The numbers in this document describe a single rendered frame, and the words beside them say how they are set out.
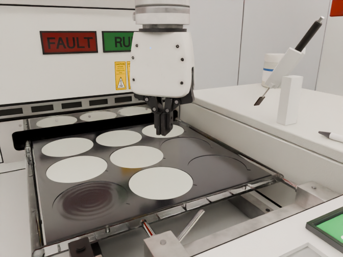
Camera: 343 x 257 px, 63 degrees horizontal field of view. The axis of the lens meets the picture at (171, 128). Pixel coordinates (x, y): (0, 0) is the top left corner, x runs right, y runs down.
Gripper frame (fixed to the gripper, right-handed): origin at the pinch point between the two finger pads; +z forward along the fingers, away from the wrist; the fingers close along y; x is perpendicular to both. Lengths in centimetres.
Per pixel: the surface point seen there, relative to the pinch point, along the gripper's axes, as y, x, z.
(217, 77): -36, 221, 26
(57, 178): -13.3, -12.3, 7.3
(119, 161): -7.3, -3.3, 7.3
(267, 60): 14.3, 44.5, -7.1
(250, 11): -13, 247, -33
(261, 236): 18.0, -22.3, 1.2
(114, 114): -19.5, 14.9, 4.8
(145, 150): -5.3, 3.0, 7.3
